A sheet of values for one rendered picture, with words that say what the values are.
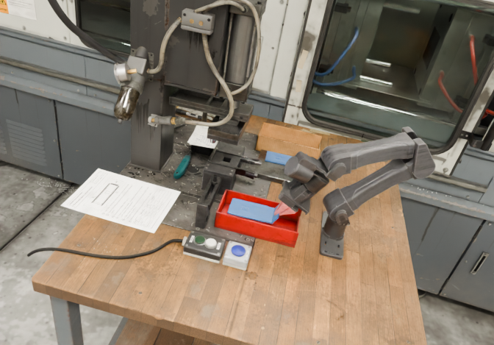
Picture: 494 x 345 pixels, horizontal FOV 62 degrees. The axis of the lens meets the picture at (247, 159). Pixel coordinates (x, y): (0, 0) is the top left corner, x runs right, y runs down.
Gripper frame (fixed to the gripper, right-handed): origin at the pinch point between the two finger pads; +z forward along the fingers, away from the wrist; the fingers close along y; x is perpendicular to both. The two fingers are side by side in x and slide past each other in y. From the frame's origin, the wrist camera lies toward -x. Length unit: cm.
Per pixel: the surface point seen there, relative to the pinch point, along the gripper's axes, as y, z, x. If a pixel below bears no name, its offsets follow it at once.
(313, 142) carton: -9, -2, -54
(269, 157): 3.9, 7.0, -36.0
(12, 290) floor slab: 51, 139, -14
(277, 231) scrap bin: -2.0, 1.0, 5.8
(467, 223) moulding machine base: -98, -12, -72
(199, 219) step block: 17.4, 13.5, 7.5
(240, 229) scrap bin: 5.8, 8.9, 5.7
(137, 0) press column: 69, -18, -14
